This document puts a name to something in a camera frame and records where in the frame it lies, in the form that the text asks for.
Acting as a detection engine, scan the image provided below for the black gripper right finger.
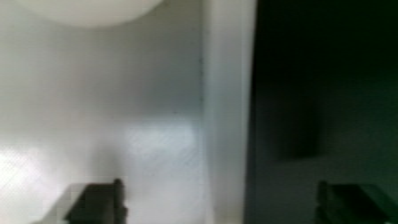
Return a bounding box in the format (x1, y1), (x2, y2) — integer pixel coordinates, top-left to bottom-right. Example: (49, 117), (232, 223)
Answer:
(315, 181), (398, 224)

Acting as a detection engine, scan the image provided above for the white square tabletop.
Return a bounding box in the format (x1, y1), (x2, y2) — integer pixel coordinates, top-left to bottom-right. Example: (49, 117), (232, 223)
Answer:
(0, 0), (257, 224)

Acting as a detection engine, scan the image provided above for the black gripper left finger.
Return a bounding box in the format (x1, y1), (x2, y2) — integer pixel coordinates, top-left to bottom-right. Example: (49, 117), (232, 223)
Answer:
(65, 179), (129, 224)

